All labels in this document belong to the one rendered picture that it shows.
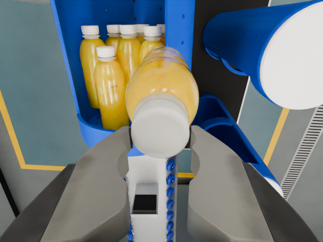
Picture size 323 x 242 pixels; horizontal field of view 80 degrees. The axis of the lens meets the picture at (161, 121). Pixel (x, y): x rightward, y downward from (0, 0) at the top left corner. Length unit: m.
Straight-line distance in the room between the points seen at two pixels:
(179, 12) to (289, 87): 0.40
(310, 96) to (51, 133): 1.96
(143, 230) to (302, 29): 1.06
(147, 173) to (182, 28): 0.63
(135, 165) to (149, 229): 0.43
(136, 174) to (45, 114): 1.33
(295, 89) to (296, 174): 1.92
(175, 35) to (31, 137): 2.01
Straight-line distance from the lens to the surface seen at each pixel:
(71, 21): 0.54
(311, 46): 0.65
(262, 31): 0.66
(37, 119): 2.10
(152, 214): 0.81
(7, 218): 2.93
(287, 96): 0.66
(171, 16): 0.36
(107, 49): 0.45
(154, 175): 0.87
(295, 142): 2.26
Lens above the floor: 1.57
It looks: 63 degrees down
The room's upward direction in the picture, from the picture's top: 179 degrees counter-clockwise
